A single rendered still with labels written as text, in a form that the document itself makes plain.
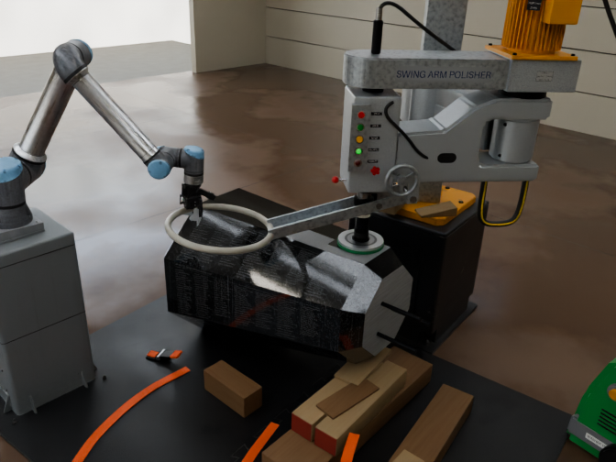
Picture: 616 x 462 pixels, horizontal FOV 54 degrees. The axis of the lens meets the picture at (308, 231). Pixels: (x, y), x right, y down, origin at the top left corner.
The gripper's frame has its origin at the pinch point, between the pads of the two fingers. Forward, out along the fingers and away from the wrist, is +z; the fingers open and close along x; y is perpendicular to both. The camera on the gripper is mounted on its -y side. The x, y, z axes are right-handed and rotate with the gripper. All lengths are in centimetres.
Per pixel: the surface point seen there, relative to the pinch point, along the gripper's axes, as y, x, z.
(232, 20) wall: -448, -715, 2
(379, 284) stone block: -47, 80, 5
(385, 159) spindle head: -52, 66, -47
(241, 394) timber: 0, 49, 69
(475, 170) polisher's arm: -88, 86, -45
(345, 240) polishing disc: -48, 53, -4
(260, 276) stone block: -16.8, 33.4, 17.7
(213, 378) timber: 5, 31, 71
